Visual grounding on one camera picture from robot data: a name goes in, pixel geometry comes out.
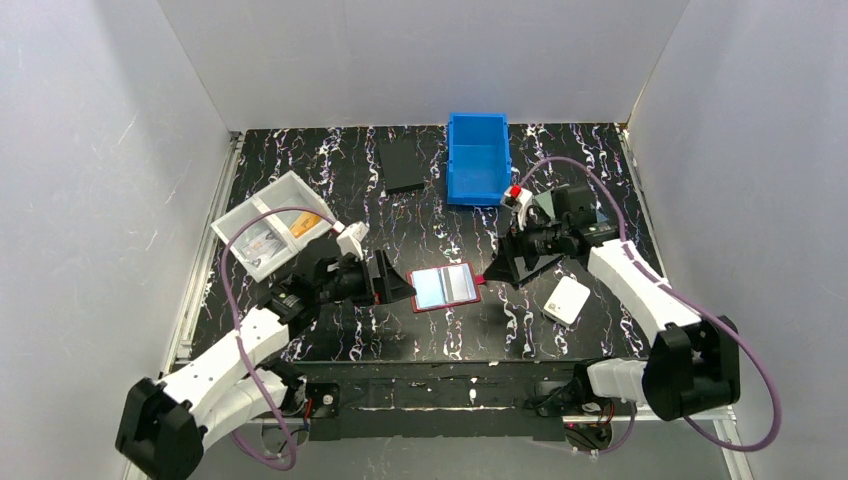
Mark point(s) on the black foam pad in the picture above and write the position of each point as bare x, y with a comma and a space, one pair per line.
402, 170

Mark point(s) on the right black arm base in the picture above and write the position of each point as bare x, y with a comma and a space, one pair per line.
594, 438

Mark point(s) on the green card holder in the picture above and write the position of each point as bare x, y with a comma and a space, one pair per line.
544, 202

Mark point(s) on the blue plastic bin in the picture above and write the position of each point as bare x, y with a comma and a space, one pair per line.
479, 164

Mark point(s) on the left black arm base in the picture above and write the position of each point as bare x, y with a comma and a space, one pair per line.
312, 400

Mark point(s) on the white divided tray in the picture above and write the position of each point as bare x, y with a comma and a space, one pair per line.
289, 191

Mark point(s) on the red card holder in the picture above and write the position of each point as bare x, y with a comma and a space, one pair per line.
444, 287

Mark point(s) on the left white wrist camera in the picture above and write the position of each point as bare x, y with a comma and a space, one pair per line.
349, 238

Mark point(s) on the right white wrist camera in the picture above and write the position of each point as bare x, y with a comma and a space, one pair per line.
518, 200

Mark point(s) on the grey patterned credit card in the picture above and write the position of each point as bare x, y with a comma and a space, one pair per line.
265, 237

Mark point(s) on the white card holder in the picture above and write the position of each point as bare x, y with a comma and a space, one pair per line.
566, 301

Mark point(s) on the black notebook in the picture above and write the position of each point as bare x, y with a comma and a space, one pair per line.
533, 268

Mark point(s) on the orange credit card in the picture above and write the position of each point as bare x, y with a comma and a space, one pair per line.
305, 222

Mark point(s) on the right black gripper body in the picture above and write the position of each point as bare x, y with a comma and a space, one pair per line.
520, 249

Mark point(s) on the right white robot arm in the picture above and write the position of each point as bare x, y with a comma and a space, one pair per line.
692, 365

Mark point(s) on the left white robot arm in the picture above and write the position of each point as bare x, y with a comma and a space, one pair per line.
167, 424

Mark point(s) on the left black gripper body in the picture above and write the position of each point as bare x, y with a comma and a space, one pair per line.
379, 278

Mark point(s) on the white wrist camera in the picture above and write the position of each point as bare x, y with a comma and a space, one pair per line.
518, 200
349, 238

